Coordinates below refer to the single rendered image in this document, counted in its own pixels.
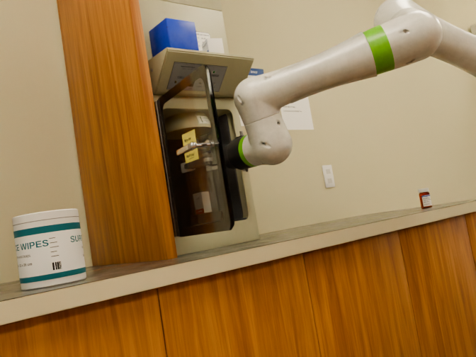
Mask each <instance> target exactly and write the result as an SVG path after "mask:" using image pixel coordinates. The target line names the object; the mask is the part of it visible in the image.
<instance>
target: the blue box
mask: <svg viewBox="0 0 476 357"><path fill-rule="evenodd" d="M149 38H150V42H151V48H152V56H153V57H154V56H155V55H157V54H158V53H160V52H161V51H162V50H164V49H165V48H166V47H172V48H179V49H186V50H198V51H199V48H198V39H197V35H196V26H195V23H194V22H191V21H182V20H177V19H172V18H165V19H164V20H163V21H161V22H160V23H159V24H157V25H156V26H155V27H153V29H151V30H150V31H149Z"/></svg>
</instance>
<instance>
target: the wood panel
mask: <svg viewBox="0 0 476 357"><path fill-rule="evenodd" d="M57 8H58V14H59V24H60V29H61V35H62V44H63V50H64V60H65V66H66V71H67V81H68V87H69V97H70V102H71V108H72V117H73V124H74V133H75V139H76V148H77V154H78V160H79V170H80V175H81V185H82V191H83V196H84V206H85V212H86V221H87V227H88V233H89V243H90V248H91V258H92V264H93V266H101V265H110V264H126V263H134V262H143V261H160V260H168V259H175V258H177V252H176V243H175V239H174V229H173V225H172V219H171V211H170V205H169V197H168V191H167V187H166V177H165V173H164V163H163V159H162V150H161V145H160V139H159V131H158V125H157V117H156V112H155V107H154V98H153V93H152V84H151V79H150V73H149V65H148V60H147V51H146V46H145V37H144V32H143V27H142V18H141V13H140V4H139V0H57Z"/></svg>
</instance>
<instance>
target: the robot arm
mask: <svg viewBox="0 0 476 357"><path fill-rule="evenodd" d="M430 56H431V57H434V58H436V59H438V60H441V61H443V62H446V63H448V64H451V65H453V66H454V67H457V68H458V69H461V70H463V71H464V72H467V73H468V74H471V75H473V76H474V77H476V35H473V34H472V33H469V32H467V31H465V30H462V29H460V28H458V27H456V26H454V25H452V24H450V23H448V22H446V21H444V20H443V19H441V18H439V17H438V16H435V15H433V14H432V13H430V12H429V11H427V10H426V9H424V8H422V7H421V6H419V5H418V4H416V3H414V2H413V1H412V0H387V1H385V2H384V3H382V4H381V5H380V7H379V8H378V9H377V11H376V13H375V17H374V27H373V28H371V29H369V30H367V31H365V32H359V33H357V34H356V35H354V36H352V37H351V38H349V39H347V40H345V41H343V42H341V43H339V44H338V45H335V46H333V47H331V48H329V49H328V50H325V51H324V52H321V53H319V54H317V55H314V56H312V57H309V58H307V59H304V60H303V61H300V62H297V63H295V64H292V65H289V66H287V67H284V68H281V69H278V70H275V71H272V72H268V73H265V74H260V75H258V76H253V77H249V78H247V79H245V80H243V81H241V82H240V83H239V85H238V86H237V87H236V89H235V92H234V104H235V106H236V108H237V110H238V112H239V114H240V117H241V119H242V121H243V124H244V126H245V129H246V133H247V135H243V131H239V134H240V136H239V137H236V138H235V139H233V140H232V141H231V142H230V143H229V144H227V145H226V146H224V148H223V152H224V157H225V166H226V168H227V167H228V168H230V169H240V170H244V169H245V170H246V172H248V170H249V168H252V167H255V166H260V165H277V164H280V163H282V162H284V161H285V160H286V159H287V158H288V157H289V155H290V153H291V151H292V147H293V141H292V138H291V136H290V133H289V132H288V129H287V127H286V126H285V123H284V121H283V119H282V116H281V113H280V109H281V108H282V107H283V106H286V105H288V104H290V103H294V102H296V101H299V100H301V99H304V98H307V97H308V96H311V95H314V94H317V93H319V92H322V91H326V90H328V89H332V88H334V87H338V86H341V85H344V84H349V83H352V82H355V81H360V80H364V79H369V78H373V77H377V76H378V74H382V73H385V72H389V71H392V70H394V69H398V68H400V67H404V66H407V65H409V64H413V63H415V62H419V61H421V60H425V59H426V58H428V57H430ZM269 116H270V117H269Z"/></svg>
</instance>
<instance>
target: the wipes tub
mask: <svg viewBox="0 0 476 357"><path fill-rule="evenodd" d="M12 222H13V234H14V240H15V246H16V256H17V262H18V272H19V278H20V284H21V290H37V289H42V288H50V287H54V286H58V285H65V284H68V283H74V282H77V281H82V280H84V279H86V266H85V260H84V250H83V244H82V238H81V227H80V222H79V212H78V210H77V209H62V210H50V211H44V212H35V213H31V214H26V215H19V216H16V217H14V218H12Z"/></svg>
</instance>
